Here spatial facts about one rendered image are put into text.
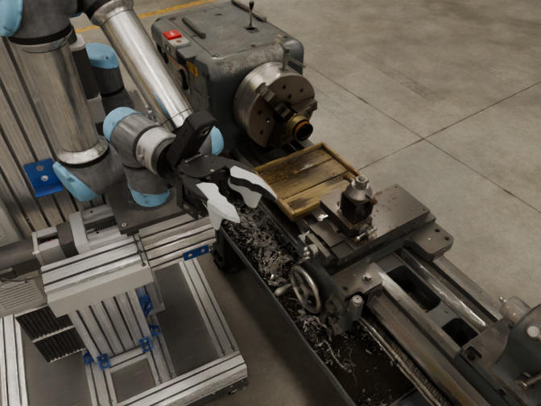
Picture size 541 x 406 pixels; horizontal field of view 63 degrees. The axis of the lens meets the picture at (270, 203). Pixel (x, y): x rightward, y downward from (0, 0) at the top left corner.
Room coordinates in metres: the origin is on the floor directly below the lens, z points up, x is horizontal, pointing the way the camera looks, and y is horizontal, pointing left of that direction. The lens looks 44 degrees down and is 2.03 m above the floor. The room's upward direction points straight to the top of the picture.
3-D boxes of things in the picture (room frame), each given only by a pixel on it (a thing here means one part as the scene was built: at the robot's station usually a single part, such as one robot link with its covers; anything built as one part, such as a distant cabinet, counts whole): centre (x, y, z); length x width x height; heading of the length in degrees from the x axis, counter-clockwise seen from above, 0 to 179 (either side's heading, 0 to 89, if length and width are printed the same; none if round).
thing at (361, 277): (0.99, -0.36, 0.90); 0.47 x 0.30 x 0.06; 122
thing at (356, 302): (0.77, -0.26, 0.84); 0.04 x 0.04 x 0.10; 32
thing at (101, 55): (1.39, 0.58, 1.33); 0.13 x 0.12 x 0.14; 95
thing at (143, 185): (0.68, 0.23, 1.46); 0.11 x 0.08 x 0.11; 137
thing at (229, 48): (1.87, 0.21, 1.06); 0.59 x 0.48 x 0.39; 32
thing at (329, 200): (1.02, -0.25, 0.99); 0.20 x 0.10 x 0.05; 32
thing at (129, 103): (1.39, 0.57, 1.21); 0.15 x 0.15 x 0.10
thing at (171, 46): (1.79, 0.39, 1.23); 0.13 x 0.08 x 0.05; 32
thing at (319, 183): (1.33, -0.15, 0.89); 0.36 x 0.30 x 0.04; 122
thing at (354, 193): (0.99, -0.27, 1.13); 0.08 x 0.08 x 0.03
